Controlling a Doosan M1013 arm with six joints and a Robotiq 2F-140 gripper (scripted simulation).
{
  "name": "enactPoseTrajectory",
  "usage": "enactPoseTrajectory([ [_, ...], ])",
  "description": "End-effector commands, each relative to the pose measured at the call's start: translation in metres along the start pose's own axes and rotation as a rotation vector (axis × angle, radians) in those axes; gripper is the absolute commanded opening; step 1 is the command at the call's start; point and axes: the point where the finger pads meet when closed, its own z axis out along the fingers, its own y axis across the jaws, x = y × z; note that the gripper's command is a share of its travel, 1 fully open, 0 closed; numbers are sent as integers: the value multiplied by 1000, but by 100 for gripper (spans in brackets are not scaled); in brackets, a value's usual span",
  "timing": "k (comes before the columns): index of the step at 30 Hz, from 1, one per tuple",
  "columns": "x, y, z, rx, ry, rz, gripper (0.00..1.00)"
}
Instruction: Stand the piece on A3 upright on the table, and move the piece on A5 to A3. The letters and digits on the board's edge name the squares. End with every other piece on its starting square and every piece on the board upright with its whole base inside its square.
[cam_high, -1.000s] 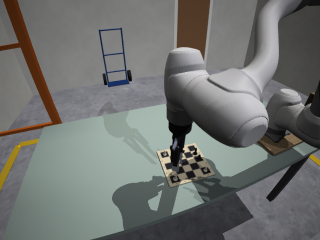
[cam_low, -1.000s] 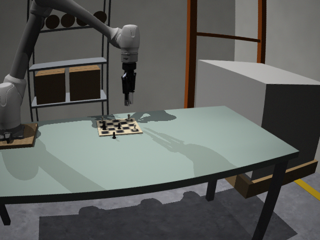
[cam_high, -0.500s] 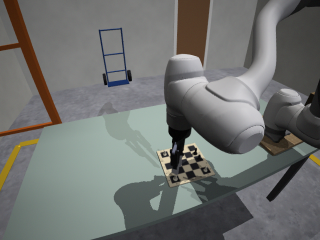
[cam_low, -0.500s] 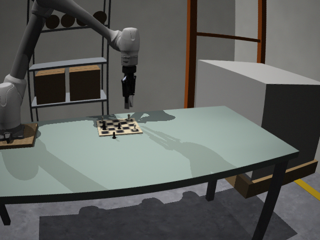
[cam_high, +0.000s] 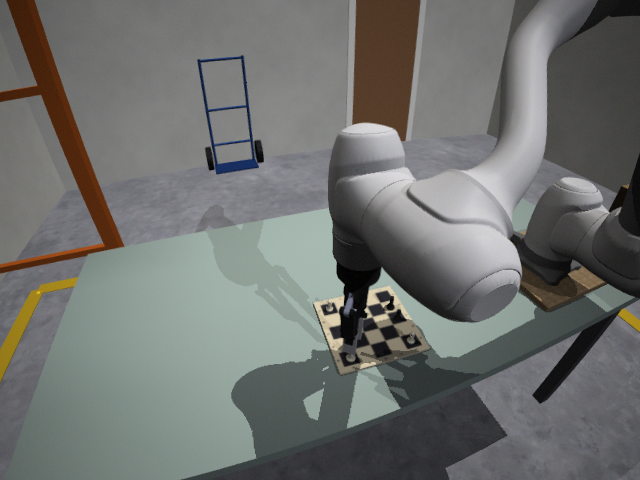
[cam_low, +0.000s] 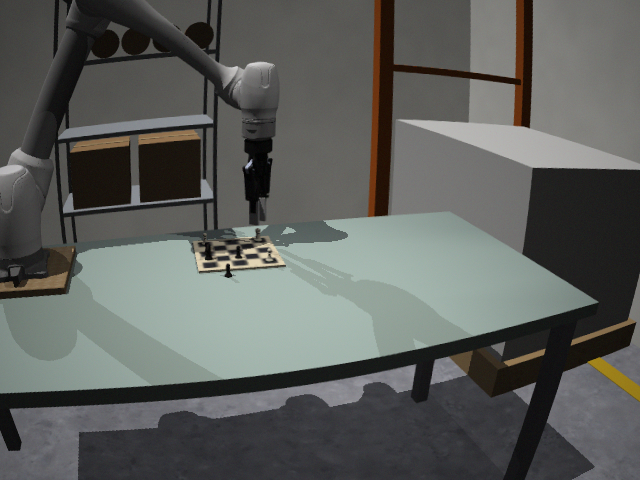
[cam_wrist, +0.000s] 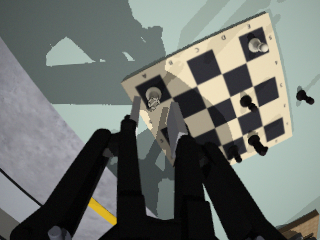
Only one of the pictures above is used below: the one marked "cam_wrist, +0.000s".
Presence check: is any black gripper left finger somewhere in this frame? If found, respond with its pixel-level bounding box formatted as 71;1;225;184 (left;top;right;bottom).
10;96;150;240

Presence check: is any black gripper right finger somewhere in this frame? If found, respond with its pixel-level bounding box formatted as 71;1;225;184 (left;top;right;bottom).
166;101;287;240

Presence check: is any white pawn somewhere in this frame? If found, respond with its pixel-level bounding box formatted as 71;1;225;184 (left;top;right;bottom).
248;38;269;52

